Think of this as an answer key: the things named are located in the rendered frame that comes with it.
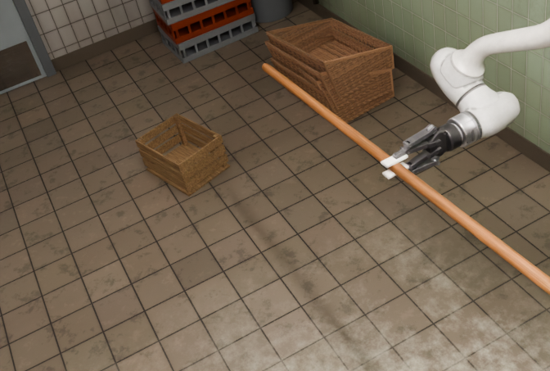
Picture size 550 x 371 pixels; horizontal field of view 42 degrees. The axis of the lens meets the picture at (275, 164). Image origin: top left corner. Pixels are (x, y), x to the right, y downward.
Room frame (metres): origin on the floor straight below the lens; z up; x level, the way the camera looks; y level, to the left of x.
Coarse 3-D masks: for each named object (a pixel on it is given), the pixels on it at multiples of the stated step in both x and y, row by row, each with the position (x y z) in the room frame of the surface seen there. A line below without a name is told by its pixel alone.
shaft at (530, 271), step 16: (288, 80) 2.06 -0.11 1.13; (304, 96) 1.93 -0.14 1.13; (320, 112) 1.83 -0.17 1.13; (352, 128) 1.69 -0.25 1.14; (368, 144) 1.59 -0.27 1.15; (400, 176) 1.43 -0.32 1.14; (416, 176) 1.40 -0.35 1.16; (432, 192) 1.32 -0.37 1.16; (448, 208) 1.25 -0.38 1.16; (464, 224) 1.19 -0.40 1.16; (480, 240) 1.14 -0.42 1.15; (496, 240) 1.11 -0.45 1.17; (512, 256) 1.05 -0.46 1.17; (528, 272) 1.00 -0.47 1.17; (544, 288) 0.95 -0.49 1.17
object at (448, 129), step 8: (440, 128) 1.55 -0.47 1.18; (448, 128) 1.54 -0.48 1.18; (456, 128) 1.54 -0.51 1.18; (432, 136) 1.53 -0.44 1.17; (440, 136) 1.53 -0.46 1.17; (448, 136) 1.52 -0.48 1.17; (456, 136) 1.52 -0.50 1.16; (440, 144) 1.53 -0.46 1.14; (448, 144) 1.52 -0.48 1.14; (456, 144) 1.51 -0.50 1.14; (440, 152) 1.52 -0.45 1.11
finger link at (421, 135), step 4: (428, 124) 1.54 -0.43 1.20; (432, 128) 1.52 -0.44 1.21; (436, 128) 1.52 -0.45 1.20; (420, 132) 1.53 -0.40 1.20; (424, 132) 1.52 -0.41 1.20; (428, 132) 1.52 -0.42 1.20; (432, 132) 1.52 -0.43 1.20; (412, 136) 1.52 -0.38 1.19; (416, 136) 1.52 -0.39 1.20; (420, 136) 1.51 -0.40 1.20; (424, 136) 1.51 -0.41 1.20; (428, 136) 1.51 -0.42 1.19; (408, 140) 1.51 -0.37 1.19; (412, 140) 1.51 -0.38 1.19; (416, 140) 1.50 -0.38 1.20; (420, 140) 1.50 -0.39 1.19; (408, 144) 1.49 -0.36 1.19; (412, 144) 1.50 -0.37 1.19
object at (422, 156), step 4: (440, 148) 1.52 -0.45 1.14; (424, 152) 1.52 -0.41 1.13; (428, 152) 1.52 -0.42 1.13; (432, 152) 1.51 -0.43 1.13; (436, 152) 1.51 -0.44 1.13; (416, 156) 1.52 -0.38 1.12; (420, 156) 1.51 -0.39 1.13; (424, 156) 1.51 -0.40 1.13; (428, 156) 1.51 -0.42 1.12; (432, 156) 1.51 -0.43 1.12; (412, 160) 1.51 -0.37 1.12; (416, 160) 1.51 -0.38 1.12; (420, 160) 1.50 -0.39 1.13; (424, 160) 1.50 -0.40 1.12; (408, 164) 1.51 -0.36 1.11; (412, 164) 1.50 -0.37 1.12; (416, 164) 1.49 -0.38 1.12; (412, 168) 1.49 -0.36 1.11
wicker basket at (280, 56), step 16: (320, 32) 3.89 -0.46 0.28; (336, 32) 3.86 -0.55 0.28; (272, 48) 3.69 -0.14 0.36; (352, 48) 3.75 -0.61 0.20; (368, 48) 3.59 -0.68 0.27; (288, 64) 3.58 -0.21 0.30; (304, 64) 3.37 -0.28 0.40; (384, 64) 3.43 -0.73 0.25; (320, 80) 3.27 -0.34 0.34; (384, 80) 3.42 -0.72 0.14; (336, 96) 3.28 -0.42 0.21; (352, 96) 3.32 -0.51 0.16
